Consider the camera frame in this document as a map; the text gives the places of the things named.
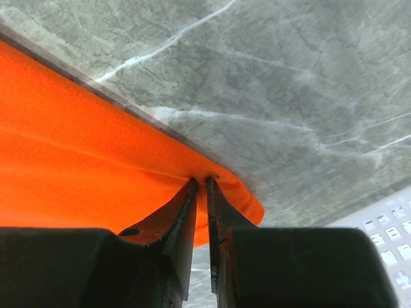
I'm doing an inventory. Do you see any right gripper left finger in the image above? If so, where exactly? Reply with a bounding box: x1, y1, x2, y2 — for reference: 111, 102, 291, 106
1, 179, 198, 307

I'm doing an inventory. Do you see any orange t shirt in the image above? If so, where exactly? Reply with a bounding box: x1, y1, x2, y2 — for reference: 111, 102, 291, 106
1, 42, 265, 246

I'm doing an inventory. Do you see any white plastic basket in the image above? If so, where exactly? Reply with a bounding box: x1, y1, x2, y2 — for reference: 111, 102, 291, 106
326, 185, 411, 308

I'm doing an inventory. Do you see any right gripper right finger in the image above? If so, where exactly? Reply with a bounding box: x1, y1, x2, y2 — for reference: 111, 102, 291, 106
207, 178, 398, 307

